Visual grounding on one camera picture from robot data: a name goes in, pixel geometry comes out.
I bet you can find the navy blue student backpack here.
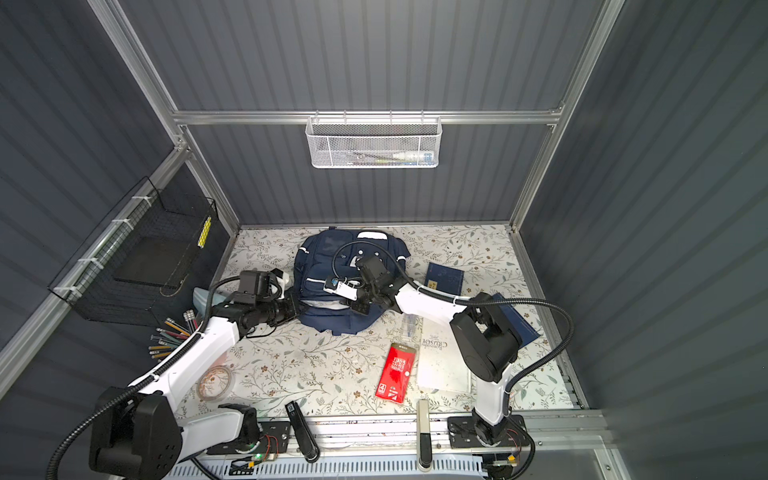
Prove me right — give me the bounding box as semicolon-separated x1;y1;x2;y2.
294;228;410;336

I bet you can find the navy blue book yellow label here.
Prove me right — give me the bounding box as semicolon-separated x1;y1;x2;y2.
425;262;464;296

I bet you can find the white notebook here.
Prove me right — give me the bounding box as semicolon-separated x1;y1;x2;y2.
417;320;471;394

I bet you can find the navy blue thin notebook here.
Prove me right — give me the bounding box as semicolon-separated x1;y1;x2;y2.
488;304;540;349

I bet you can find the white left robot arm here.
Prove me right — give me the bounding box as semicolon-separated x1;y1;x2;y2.
89;269;300;479

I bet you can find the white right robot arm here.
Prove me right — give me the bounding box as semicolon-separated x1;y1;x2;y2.
356;255;523;427

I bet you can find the red card pack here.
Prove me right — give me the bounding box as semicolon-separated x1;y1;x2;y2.
375;343;417;404

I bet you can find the clear plastic pen packet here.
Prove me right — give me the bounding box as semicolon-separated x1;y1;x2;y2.
401;314;421;344

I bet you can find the light blue pencil pouch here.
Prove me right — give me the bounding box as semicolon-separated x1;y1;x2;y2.
192;287;226;313

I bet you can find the clear tape roll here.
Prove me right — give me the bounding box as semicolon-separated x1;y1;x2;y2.
196;365;235;402

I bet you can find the black notebook in basket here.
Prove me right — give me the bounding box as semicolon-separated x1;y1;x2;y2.
113;237;195;290

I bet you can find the white glue tube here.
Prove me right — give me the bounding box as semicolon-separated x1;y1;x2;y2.
393;151;434;165

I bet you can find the white black handheld tool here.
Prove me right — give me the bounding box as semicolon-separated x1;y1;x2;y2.
416;399;433;472

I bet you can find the black wire wall basket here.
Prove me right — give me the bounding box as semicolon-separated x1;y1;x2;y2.
49;184;229;327

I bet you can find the white wire mesh basket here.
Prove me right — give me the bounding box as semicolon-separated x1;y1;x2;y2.
305;113;443;169

